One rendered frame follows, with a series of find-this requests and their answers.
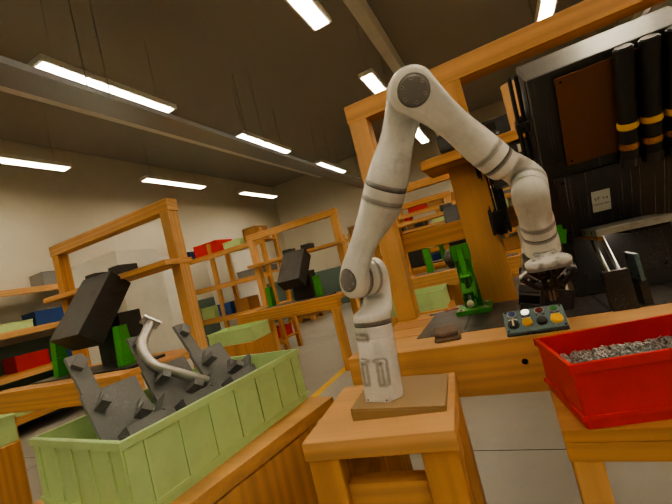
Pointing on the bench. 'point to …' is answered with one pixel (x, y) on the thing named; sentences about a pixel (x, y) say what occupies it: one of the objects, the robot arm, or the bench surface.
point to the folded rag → (447, 333)
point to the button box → (535, 322)
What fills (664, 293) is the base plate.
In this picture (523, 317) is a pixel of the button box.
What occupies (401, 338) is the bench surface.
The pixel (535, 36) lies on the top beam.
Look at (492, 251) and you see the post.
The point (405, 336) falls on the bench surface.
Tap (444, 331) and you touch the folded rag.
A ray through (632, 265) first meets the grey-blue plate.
